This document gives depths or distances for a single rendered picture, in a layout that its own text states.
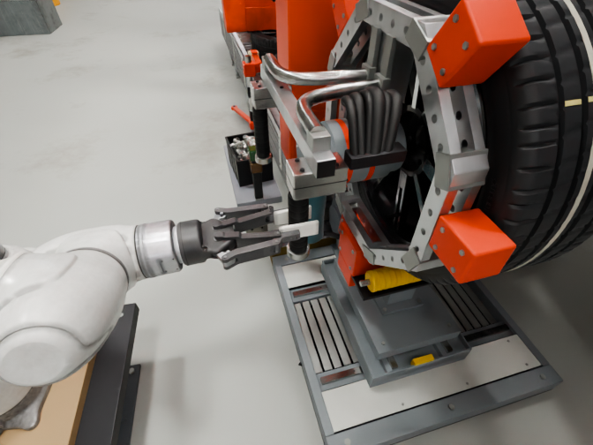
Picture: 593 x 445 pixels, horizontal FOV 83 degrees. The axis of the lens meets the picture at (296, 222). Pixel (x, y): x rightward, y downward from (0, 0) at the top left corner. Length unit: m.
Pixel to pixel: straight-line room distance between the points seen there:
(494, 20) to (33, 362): 0.63
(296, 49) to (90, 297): 0.89
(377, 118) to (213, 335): 1.13
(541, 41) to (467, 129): 0.14
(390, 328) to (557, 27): 0.90
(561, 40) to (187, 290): 1.45
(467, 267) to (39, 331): 0.53
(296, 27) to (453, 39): 0.63
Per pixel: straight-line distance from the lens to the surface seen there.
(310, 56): 1.13
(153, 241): 0.56
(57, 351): 0.42
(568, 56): 0.63
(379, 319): 1.22
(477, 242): 0.56
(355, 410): 1.24
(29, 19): 6.12
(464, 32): 0.52
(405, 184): 0.86
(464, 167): 0.55
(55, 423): 1.12
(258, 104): 0.82
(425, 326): 1.25
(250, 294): 1.52
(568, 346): 1.74
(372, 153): 0.51
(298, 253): 0.64
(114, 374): 1.14
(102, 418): 1.10
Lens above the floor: 1.24
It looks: 43 degrees down
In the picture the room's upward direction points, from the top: straight up
